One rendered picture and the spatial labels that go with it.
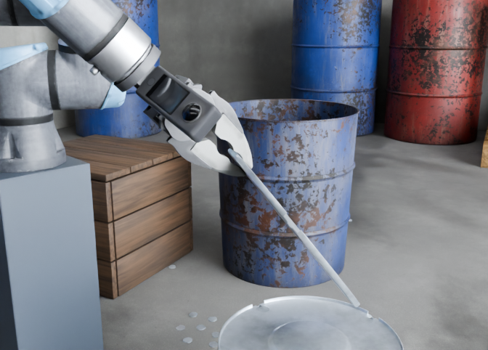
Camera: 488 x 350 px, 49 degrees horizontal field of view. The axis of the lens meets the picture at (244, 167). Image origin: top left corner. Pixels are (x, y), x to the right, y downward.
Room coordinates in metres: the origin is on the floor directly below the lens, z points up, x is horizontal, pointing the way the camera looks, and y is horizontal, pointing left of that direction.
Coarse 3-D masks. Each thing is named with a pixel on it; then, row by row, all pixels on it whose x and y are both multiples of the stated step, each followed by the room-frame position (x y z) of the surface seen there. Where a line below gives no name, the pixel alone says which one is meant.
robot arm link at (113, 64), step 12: (132, 24) 0.67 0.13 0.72; (120, 36) 0.65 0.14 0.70; (132, 36) 0.66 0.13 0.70; (144, 36) 0.67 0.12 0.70; (108, 48) 0.64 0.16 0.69; (120, 48) 0.64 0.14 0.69; (132, 48) 0.65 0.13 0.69; (144, 48) 0.66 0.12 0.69; (96, 60) 0.65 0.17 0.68; (108, 60) 0.65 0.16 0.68; (120, 60) 0.65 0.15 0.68; (132, 60) 0.65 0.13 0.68; (96, 72) 0.67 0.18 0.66; (108, 72) 0.65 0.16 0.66; (120, 72) 0.65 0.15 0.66
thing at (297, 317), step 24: (240, 312) 0.85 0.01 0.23; (264, 312) 0.86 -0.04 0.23; (288, 312) 0.86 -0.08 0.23; (312, 312) 0.86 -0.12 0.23; (336, 312) 0.86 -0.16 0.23; (360, 312) 0.86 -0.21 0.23; (240, 336) 0.78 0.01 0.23; (264, 336) 0.78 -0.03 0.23; (288, 336) 0.77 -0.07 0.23; (312, 336) 0.77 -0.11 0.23; (336, 336) 0.77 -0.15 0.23; (360, 336) 0.78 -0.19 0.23; (384, 336) 0.78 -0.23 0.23
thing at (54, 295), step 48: (0, 192) 0.92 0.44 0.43; (48, 192) 0.98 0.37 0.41; (0, 240) 0.94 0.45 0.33; (48, 240) 0.98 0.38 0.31; (0, 288) 0.96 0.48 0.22; (48, 288) 0.97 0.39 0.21; (96, 288) 1.04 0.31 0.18; (0, 336) 0.99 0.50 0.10; (48, 336) 0.96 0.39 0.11; (96, 336) 1.04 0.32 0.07
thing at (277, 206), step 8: (232, 152) 0.72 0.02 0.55; (240, 160) 0.69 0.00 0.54; (248, 168) 0.67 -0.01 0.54; (248, 176) 0.69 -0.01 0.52; (256, 176) 0.65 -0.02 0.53; (256, 184) 0.65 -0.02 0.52; (264, 192) 0.64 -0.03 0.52; (272, 200) 0.63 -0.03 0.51; (280, 208) 0.62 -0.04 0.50; (280, 216) 0.82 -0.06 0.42; (288, 216) 0.70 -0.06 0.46; (296, 232) 0.61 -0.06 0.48; (304, 240) 0.60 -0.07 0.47; (312, 248) 0.60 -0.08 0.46; (320, 256) 0.60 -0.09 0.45; (320, 264) 0.64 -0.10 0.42; (328, 264) 0.60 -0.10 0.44; (328, 272) 0.60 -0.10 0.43; (336, 280) 0.61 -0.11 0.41; (344, 288) 0.62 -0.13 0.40; (352, 296) 0.63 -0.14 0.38
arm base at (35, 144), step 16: (0, 128) 0.99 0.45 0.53; (16, 128) 0.99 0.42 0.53; (32, 128) 1.00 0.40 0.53; (48, 128) 1.03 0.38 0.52; (0, 144) 0.99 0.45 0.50; (16, 144) 0.98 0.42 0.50; (32, 144) 0.99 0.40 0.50; (48, 144) 1.02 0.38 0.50; (0, 160) 0.98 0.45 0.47; (16, 160) 0.98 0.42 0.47; (32, 160) 0.98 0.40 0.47; (48, 160) 1.00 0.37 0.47; (64, 160) 1.05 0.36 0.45
